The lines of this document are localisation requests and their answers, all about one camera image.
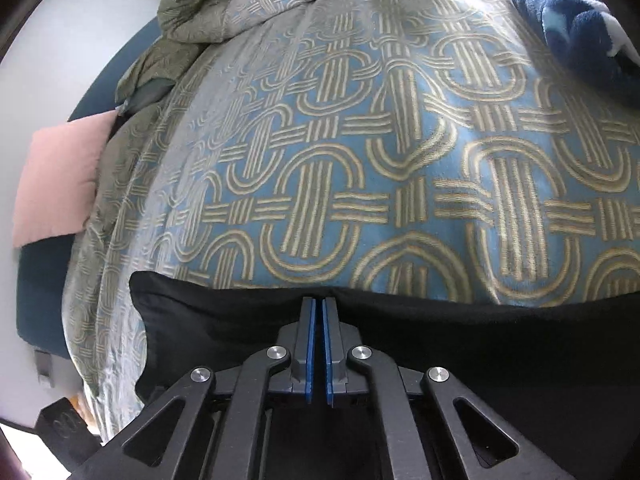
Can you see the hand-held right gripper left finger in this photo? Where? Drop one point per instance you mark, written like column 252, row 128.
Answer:
column 312, row 355

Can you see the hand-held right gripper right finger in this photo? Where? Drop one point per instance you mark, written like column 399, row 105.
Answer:
column 327, row 355

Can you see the black pants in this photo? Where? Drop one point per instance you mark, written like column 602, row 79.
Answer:
column 450, row 330

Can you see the blue tan patterned bedspread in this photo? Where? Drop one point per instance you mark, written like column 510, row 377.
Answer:
column 400, row 160

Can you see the black box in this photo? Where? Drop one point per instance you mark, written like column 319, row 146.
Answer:
column 60, row 425

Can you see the pink pillow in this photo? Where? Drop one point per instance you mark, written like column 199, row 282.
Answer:
column 60, row 175

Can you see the olive green cloth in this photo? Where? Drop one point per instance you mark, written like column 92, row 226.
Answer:
column 150, row 70

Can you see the grey crumpled comforter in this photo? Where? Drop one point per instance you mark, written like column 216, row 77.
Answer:
column 210, row 5

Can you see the navy blue fleece blanket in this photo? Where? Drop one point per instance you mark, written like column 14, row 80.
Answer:
column 575, row 25

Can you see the small grey wall fixture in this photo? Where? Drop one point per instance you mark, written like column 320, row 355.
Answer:
column 45, row 367

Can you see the dark teal bed frame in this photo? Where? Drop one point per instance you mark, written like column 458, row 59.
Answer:
column 40, row 310

